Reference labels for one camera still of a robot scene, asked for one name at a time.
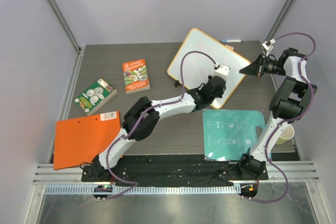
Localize yellow-framed whiteboard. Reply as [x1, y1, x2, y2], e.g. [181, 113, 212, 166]
[167, 28, 251, 109]

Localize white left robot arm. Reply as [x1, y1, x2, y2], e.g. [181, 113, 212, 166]
[82, 76, 227, 182]

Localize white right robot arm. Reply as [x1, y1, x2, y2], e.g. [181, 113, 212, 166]
[236, 48, 317, 179]

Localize blue-capped whiteboard marker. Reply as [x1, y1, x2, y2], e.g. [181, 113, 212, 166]
[221, 39, 242, 43]

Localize pink eraser block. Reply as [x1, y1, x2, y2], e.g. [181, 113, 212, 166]
[226, 45, 234, 50]

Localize teal plastic cutting board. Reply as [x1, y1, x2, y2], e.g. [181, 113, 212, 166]
[203, 110, 265, 162]

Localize light green paper cup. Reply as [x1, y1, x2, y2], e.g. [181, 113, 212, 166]
[274, 124, 295, 145]

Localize orange treehouse book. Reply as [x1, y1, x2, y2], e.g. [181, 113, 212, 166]
[122, 59, 150, 94]

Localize green paperback book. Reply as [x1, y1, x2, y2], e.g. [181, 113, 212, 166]
[74, 78, 118, 115]

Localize orange folder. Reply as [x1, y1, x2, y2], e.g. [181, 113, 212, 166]
[54, 111, 121, 170]

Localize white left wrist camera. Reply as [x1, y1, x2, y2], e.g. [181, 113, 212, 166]
[213, 63, 230, 80]

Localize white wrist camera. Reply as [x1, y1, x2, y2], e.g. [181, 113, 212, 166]
[262, 39, 276, 57]
[213, 63, 230, 80]

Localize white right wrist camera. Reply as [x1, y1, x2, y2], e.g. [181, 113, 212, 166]
[262, 39, 276, 57]

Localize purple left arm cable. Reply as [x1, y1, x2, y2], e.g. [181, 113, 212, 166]
[104, 51, 220, 200]

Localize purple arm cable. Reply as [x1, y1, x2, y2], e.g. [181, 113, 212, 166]
[241, 32, 317, 203]
[104, 51, 220, 200]

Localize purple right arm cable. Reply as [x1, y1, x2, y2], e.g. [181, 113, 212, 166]
[241, 32, 317, 203]

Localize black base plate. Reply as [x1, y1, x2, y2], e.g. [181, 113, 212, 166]
[81, 154, 269, 187]

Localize perforated cable duct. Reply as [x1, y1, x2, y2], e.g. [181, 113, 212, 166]
[45, 184, 241, 195]

